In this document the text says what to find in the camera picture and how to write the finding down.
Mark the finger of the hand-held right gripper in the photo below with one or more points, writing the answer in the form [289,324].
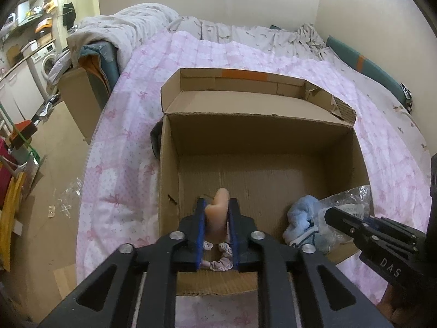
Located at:
[344,223]
[377,223]

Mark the plain closed cardboard box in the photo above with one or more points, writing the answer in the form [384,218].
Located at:
[80,99]

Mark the clear plastic bag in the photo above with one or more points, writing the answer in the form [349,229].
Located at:
[351,198]

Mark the white washing machine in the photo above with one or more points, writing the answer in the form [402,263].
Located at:
[46,61]

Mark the light blue soft cloth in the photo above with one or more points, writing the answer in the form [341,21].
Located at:
[302,218]

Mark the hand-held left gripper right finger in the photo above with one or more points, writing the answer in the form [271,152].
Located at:
[234,225]

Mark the orange tray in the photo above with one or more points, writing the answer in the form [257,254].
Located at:
[44,24]

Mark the red round object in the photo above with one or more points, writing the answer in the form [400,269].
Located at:
[4,177]

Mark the yellow curved board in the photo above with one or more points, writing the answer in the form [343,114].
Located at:
[8,211]

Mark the clear plastic wrapper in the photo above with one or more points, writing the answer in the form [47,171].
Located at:
[66,201]

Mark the black hanging garment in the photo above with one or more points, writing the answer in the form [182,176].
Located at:
[69,12]

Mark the orange block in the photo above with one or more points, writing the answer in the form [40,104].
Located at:
[24,129]

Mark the white cabinet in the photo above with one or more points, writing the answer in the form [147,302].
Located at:
[17,92]

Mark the chrome metal object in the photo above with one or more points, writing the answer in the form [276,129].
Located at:
[46,107]

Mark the folded teal orange blanket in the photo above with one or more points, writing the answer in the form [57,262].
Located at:
[99,61]

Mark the teal bed bumper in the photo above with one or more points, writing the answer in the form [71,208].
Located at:
[368,65]

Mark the beige doll floral dress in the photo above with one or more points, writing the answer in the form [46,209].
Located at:
[218,211]

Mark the pink checkered blanket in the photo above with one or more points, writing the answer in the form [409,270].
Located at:
[129,150]

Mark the grey floral duvet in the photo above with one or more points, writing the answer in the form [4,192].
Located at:
[129,27]

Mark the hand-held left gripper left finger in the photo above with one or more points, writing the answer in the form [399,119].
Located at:
[199,225]

